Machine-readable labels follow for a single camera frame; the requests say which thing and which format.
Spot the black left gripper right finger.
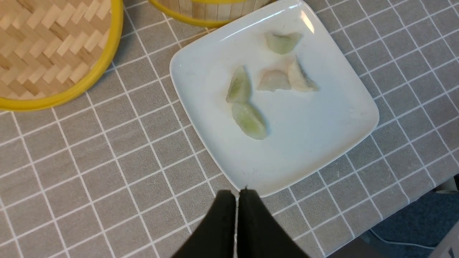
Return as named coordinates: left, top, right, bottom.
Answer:
left=237, top=189, right=308, bottom=258

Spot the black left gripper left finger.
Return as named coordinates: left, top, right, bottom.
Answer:
left=173, top=190, right=236, bottom=258

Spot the white dumpling steamer front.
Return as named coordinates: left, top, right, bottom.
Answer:
left=231, top=102, right=268, bottom=140

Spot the green dumpling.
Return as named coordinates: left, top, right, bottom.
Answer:
left=225, top=66, right=251, bottom=103
left=264, top=32, right=303, bottom=54

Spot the white square plate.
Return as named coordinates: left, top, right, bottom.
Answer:
left=170, top=0, right=380, bottom=197

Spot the green dumpling on plate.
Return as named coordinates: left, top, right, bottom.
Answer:
left=225, top=66, right=251, bottom=103

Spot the pale pink dumpling on plate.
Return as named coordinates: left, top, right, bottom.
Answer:
left=257, top=70, right=292, bottom=92

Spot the white dumpling on plate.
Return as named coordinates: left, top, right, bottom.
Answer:
left=287, top=57, right=319, bottom=92

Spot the yellow rimmed bamboo steamer basket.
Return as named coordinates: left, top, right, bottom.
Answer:
left=149, top=0, right=273, bottom=28

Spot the yellow rimmed bamboo steamer lid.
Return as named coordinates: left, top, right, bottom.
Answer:
left=0, top=0, right=124, bottom=111

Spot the white cable on floor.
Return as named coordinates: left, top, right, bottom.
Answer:
left=369, top=229, right=436, bottom=249

